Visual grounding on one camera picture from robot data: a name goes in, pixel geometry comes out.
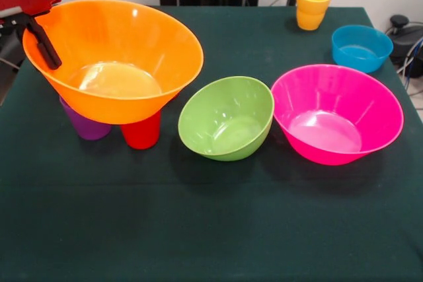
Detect large orange bowl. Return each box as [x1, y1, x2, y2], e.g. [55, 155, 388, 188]
[22, 0, 205, 125]

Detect large green bowl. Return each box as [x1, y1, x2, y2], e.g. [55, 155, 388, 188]
[177, 75, 275, 162]

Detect purple cup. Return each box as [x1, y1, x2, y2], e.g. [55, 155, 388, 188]
[59, 95, 112, 141]

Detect red cup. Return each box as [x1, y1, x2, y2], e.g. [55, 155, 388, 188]
[119, 110, 162, 150]

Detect dark green tablecloth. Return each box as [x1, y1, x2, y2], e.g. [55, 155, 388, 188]
[0, 4, 423, 282]

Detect large pink bowl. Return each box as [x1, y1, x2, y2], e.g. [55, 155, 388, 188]
[270, 63, 405, 166]

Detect small blue bowl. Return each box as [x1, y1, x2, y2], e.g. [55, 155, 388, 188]
[331, 24, 394, 74]

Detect tangle of cables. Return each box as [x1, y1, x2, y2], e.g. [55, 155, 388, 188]
[395, 36, 423, 90]

